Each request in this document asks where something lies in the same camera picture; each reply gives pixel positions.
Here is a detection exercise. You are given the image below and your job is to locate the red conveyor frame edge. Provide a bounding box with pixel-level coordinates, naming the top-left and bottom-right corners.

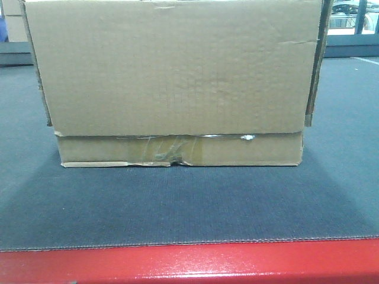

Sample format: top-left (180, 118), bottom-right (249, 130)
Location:
top-left (1, 238), bottom-right (378, 283)

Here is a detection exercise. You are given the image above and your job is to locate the dark metal post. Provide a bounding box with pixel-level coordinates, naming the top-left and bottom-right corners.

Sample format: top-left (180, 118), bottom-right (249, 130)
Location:
top-left (354, 0), bottom-right (368, 35)

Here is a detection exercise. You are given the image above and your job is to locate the brown cardboard carton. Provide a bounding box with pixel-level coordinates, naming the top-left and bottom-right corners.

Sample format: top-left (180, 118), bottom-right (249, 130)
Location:
top-left (20, 1), bottom-right (332, 167)

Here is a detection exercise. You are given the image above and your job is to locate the dark grey conveyor belt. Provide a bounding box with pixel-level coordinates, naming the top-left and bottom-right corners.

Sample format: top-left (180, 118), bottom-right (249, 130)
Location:
top-left (1, 57), bottom-right (378, 251)

